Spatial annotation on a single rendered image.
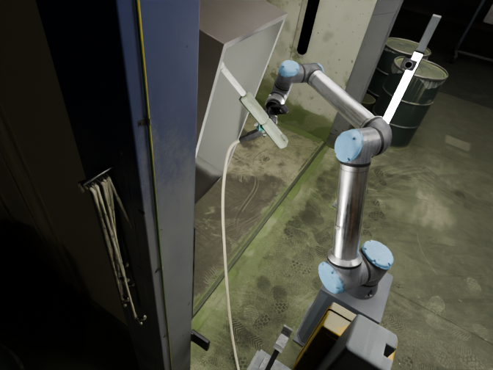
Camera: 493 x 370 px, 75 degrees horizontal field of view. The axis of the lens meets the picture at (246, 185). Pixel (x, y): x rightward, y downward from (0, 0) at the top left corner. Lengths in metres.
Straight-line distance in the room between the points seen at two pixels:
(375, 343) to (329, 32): 3.13
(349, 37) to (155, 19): 2.92
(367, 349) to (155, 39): 0.54
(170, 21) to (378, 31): 2.85
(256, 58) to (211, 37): 0.66
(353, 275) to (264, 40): 1.25
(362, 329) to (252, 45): 1.63
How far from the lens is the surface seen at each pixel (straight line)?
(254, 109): 1.44
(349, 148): 1.25
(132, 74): 0.55
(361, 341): 0.50
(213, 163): 2.44
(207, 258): 2.44
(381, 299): 1.84
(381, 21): 3.31
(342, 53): 3.43
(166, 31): 0.58
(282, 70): 1.64
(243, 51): 1.95
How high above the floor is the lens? 2.06
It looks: 42 degrees down
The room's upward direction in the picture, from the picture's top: 10 degrees clockwise
